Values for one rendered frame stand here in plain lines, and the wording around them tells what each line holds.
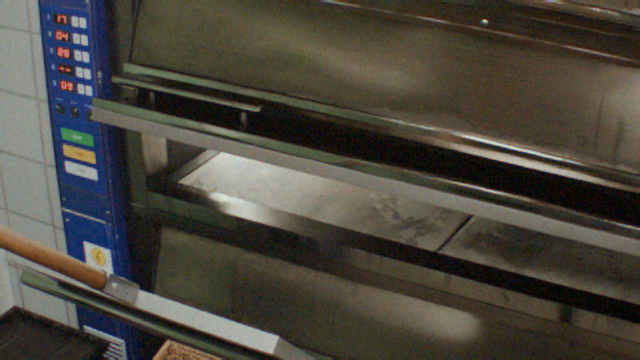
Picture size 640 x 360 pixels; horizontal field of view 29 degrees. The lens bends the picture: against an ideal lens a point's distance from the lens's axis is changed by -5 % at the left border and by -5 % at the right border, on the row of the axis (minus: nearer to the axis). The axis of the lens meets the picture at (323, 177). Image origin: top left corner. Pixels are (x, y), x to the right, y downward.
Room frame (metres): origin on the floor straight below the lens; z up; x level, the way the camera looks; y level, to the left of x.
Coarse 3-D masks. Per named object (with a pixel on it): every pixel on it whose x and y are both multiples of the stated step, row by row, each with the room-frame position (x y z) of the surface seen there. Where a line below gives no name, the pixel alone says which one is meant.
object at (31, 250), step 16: (0, 224) 1.46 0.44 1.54; (0, 240) 1.44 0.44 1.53; (16, 240) 1.46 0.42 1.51; (32, 240) 1.50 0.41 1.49; (32, 256) 1.49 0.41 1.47; (48, 256) 1.51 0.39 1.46; (64, 256) 1.55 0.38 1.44; (64, 272) 1.54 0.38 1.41; (80, 272) 1.57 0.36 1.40; (96, 272) 1.60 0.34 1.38; (96, 288) 1.61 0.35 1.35
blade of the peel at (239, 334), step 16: (16, 256) 1.80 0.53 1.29; (48, 272) 1.76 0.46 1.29; (80, 288) 1.82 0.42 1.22; (128, 304) 1.67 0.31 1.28; (144, 304) 1.65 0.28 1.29; (160, 304) 1.64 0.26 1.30; (176, 304) 1.63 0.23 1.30; (176, 320) 1.61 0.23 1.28; (192, 320) 1.60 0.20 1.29; (208, 320) 1.59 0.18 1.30; (224, 320) 1.59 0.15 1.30; (224, 336) 1.57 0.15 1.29; (240, 336) 1.56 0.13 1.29; (256, 336) 1.55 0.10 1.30; (272, 336) 1.54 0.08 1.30; (272, 352) 1.52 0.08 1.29; (288, 352) 1.56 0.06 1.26
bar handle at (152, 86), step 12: (132, 84) 2.13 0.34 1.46; (144, 84) 2.11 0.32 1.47; (156, 84) 2.10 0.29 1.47; (156, 96) 2.10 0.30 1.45; (180, 96) 2.07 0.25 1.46; (192, 96) 2.05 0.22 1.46; (204, 96) 2.04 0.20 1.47; (216, 96) 2.04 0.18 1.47; (156, 108) 2.10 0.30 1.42; (240, 108) 2.00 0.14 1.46; (252, 108) 1.99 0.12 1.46; (240, 120) 2.00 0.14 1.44
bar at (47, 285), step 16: (32, 272) 1.94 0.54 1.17; (48, 288) 1.90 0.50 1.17; (64, 288) 1.89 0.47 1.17; (80, 304) 1.86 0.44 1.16; (96, 304) 1.84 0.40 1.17; (112, 304) 1.83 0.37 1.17; (128, 320) 1.80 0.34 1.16; (144, 320) 1.79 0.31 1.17; (160, 320) 1.78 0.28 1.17; (160, 336) 1.77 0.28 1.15; (176, 336) 1.75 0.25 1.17; (192, 336) 1.74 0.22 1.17; (208, 336) 1.73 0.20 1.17; (208, 352) 1.71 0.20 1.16; (224, 352) 1.70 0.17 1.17; (240, 352) 1.69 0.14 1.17; (256, 352) 1.68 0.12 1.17
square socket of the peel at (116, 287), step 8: (112, 280) 1.62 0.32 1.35; (120, 280) 1.64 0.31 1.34; (104, 288) 1.61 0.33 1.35; (112, 288) 1.62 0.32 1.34; (120, 288) 1.64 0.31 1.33; (128, 288) 1.65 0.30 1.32; (136, 288) 1.67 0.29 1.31; (112, 296) 1.62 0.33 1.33; (120, 296) 1.63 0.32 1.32; (128, 296) 1.65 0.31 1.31; (136, 296) 1.66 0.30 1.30
